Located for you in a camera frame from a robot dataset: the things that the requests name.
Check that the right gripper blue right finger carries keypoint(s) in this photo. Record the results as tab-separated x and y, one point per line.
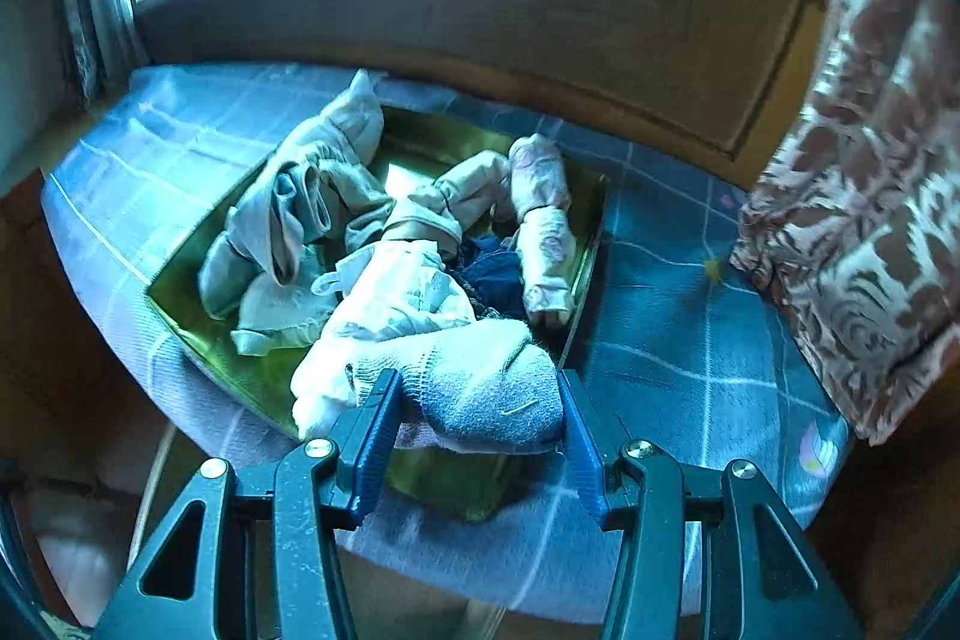
760	577

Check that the blue patterned seat cushion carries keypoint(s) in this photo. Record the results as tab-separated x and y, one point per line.
704	367

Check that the dark navy lace cloth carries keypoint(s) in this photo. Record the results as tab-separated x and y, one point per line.
490	273

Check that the brown floral pillow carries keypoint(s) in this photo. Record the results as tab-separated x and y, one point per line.
852	227

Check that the beige stocking bundle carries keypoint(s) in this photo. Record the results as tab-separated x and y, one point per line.
444	210

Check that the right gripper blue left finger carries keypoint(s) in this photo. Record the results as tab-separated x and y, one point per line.
195	577

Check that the light blue knit sock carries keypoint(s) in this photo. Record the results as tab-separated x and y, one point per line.
487	387

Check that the grey-beige tights bundle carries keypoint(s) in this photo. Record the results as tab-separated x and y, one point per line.
274	265

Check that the white lace cloth bundle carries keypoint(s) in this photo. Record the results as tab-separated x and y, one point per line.
391	290

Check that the pale floral sock pair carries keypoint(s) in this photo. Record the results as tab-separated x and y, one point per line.
544	242

